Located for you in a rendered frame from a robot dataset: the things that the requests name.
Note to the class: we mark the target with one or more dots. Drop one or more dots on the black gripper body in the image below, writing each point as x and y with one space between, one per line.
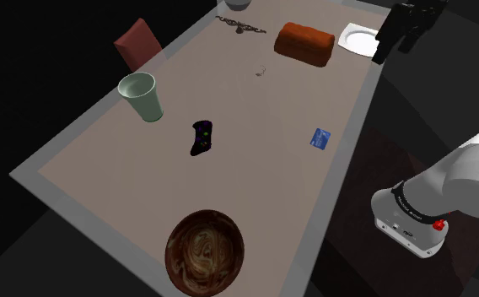
422 14

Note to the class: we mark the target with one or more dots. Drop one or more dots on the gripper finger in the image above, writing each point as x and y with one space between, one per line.
408 43
383 47

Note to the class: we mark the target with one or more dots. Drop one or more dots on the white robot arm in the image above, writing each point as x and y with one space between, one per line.
424 193

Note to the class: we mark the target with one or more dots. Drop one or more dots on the white plate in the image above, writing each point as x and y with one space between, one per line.
361 41

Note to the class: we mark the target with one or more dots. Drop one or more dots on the orange-brown bread loaf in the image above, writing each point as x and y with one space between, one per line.
304 43

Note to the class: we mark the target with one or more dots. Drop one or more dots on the blue card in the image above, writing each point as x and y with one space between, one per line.
320 139

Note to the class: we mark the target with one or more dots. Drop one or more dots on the dark ornate metal candle holder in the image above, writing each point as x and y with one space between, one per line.
241 25

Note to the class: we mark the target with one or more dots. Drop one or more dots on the grey bowl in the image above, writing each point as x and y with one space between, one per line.
237 3

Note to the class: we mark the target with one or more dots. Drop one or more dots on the black game controller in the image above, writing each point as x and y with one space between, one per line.
201 138

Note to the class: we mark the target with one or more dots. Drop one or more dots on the pale green cup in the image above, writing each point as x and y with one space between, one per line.
143 96

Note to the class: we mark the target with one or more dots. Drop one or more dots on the brown marbled bowl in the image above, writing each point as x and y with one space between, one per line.
204 253

